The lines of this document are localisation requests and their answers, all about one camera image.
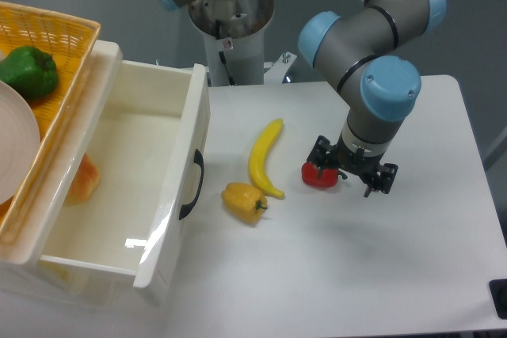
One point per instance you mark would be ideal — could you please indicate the white plate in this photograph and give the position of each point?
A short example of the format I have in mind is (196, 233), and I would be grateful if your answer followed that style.
(20, 141)

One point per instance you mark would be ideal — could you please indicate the green bell pepper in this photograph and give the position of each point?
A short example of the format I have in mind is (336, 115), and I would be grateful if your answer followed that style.
(30, 71)

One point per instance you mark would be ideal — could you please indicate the red bell pepper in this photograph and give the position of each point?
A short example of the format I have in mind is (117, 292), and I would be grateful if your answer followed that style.
(320, 177)

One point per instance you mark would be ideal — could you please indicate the black top drawer handle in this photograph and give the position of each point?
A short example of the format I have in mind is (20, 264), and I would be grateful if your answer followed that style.
(195, 185)

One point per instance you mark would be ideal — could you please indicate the white drawer cabinet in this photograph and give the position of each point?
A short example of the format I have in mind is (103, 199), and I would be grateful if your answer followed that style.
(23, 243)

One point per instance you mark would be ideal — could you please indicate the yellow woven basket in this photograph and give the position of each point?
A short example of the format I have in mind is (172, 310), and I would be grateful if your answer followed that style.
(69, 40)

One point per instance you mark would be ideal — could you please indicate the orange bread roll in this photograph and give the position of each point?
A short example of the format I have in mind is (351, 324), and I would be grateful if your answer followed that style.
(84, 183)

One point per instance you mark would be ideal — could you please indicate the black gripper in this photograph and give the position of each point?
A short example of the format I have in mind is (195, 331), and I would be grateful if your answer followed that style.
(377, 177)

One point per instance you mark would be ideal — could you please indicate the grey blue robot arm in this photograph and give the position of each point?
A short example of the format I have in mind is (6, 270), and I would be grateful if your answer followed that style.
(354, 55)

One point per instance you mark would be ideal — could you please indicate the white top drawer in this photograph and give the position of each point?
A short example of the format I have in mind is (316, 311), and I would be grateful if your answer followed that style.
(127, 236)

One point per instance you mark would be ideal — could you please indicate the black device at table edge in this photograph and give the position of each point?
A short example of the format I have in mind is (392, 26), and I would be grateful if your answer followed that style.
(498, 290)

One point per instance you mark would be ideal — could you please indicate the yellow banana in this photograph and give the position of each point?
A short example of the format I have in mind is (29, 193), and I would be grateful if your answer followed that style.
(258, 158)

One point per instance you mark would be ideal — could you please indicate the yellow bell pepper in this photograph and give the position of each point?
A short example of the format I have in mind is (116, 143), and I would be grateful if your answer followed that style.
(245, 202)

